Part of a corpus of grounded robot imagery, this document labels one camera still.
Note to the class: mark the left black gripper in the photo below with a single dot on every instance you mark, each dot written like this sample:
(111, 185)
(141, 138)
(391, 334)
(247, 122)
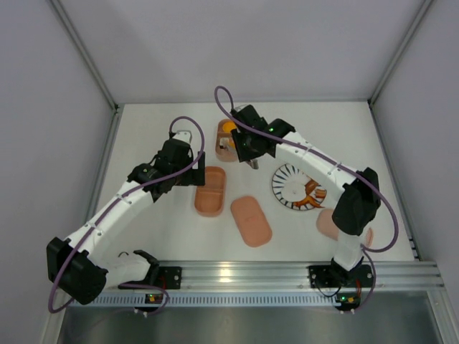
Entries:
(197, 169)

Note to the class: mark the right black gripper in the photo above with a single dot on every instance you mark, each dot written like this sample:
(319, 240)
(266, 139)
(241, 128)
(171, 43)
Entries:
(245, 153)

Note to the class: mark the yellow toy chicken drumstick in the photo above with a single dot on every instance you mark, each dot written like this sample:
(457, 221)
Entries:
(231, 145)

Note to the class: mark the metal tongs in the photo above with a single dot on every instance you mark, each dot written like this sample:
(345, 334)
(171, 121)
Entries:
(223, 145)

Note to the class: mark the orange round toy food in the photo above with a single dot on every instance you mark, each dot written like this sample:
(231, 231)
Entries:
(228, 127)

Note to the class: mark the striped round plate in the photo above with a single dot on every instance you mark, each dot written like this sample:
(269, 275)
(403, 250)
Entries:
(288, 186)

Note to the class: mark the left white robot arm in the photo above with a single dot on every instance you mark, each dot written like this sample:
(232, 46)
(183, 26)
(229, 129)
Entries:
(77, 265)

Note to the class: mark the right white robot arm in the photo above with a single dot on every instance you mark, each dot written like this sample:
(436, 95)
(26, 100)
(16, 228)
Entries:
(355, 192)

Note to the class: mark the far pink lunch box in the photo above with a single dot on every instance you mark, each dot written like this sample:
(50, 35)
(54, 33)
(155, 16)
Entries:
(223, 155)

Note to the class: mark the pink lunch box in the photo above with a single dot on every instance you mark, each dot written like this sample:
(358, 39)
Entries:
(209, 198)
(223, 155)

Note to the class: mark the near pink lunch box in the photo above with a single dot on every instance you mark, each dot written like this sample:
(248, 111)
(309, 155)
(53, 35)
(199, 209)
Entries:
(209, 198)

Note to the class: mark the centre pink box lid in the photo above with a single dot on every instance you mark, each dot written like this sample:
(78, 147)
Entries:
(251, 221)

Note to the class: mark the pink box lid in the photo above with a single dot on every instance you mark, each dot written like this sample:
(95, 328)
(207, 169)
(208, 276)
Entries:
(326, 227)
(251, 221)

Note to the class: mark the right pink box lid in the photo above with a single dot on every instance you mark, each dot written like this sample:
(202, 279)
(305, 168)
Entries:
(326, 227)

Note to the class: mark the brown toy sausage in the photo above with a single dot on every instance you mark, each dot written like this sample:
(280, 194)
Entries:
(310, 186)

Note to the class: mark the small brown toy meat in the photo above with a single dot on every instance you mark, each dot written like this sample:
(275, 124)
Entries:
(320, 193)

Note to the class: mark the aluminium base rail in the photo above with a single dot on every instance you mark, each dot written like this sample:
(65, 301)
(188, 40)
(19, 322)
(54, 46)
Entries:
(296, 276)

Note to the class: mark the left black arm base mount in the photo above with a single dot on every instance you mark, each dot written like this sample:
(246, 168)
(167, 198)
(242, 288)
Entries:
(167, 278)

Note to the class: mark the grey slotted cable duct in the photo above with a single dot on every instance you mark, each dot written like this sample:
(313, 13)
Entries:
(214, 299)

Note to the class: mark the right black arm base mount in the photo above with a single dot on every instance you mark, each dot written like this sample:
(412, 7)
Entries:
(334, 276)

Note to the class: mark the left aluminium frame post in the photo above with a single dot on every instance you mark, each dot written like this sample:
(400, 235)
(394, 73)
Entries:
(71, 31)

